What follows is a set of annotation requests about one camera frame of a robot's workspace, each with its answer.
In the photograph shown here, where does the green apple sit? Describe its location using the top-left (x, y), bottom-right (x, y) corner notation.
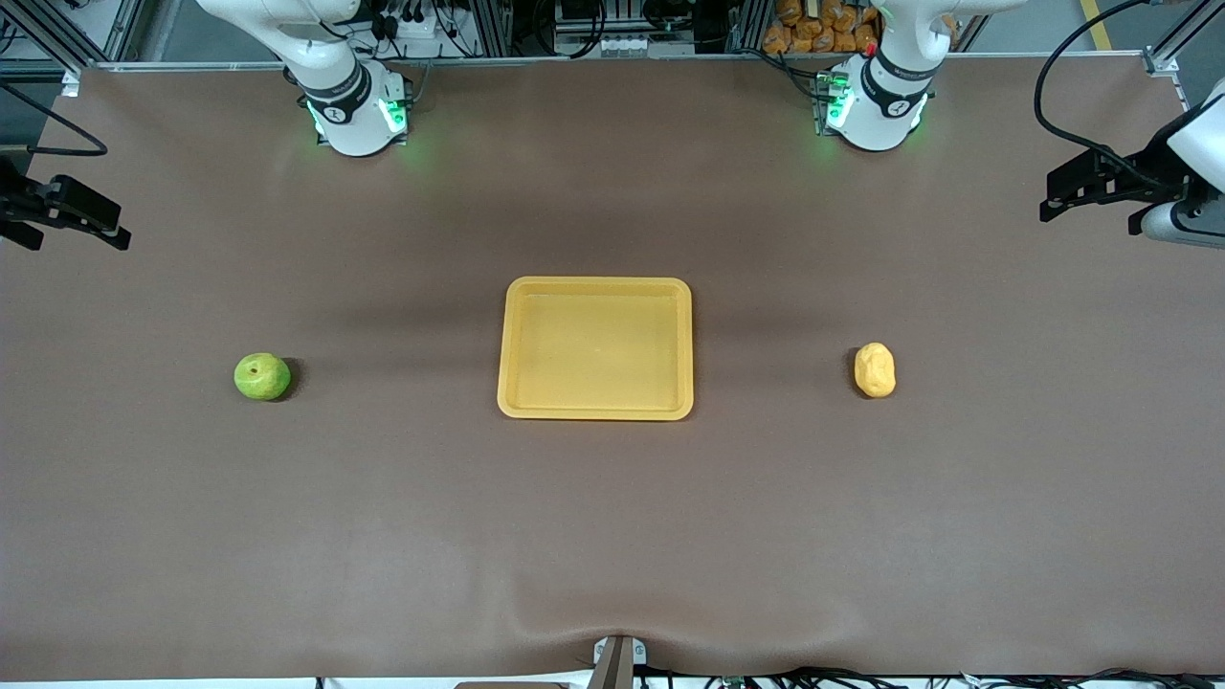
top-left (234, 352), bottom-right (292, 402)

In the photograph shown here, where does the yellow potato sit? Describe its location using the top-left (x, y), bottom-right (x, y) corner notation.
top-left (854, 342), bottom-right (898, 399)

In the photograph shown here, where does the yellow plastic tray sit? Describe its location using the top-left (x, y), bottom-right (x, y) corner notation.
top-left (497, 276), bottom-right (695, 422)

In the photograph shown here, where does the orange toy food pile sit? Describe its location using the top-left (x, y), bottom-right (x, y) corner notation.
top-left (762, 0), bottom-right (883, 55)

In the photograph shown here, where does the white power strip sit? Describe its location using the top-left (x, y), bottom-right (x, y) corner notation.
top-left (368, 10), bottom-right (453, 41)

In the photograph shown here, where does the grey control box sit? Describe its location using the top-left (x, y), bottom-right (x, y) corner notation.
top-left (553, 0), bottom-right (663, 56)

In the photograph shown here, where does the brown table cover mat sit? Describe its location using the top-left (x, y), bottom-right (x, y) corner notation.
top-left (0, 53), bottom-right (1225, 682)

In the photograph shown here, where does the metal table clamp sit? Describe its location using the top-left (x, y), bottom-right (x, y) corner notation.
top-left (591, 634), bottom-right (648, 689)

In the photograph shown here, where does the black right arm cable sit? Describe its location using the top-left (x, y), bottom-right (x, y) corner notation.
top-left (0, 81), bottom-right (109, 158)

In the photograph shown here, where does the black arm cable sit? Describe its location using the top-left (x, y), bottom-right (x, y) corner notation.
top-left (1033, 0), bottom-right (1197, 185)
top-left (0, 81), bottom-right (109, 158)

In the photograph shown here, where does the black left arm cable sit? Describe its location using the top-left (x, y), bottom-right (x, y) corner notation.
top-left (1033, 0), bottom-right (1197, 185)

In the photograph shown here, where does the aluminium frame post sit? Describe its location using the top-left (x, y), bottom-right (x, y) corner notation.
top-left (1144, 0), bottom-right (1225, 76)
top-left (11, 0), bottom-right (108, 70)

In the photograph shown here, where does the aluminium table edge rail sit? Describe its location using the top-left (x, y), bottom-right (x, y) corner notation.
top-left (81, 52), bottom-right (1149, 74)

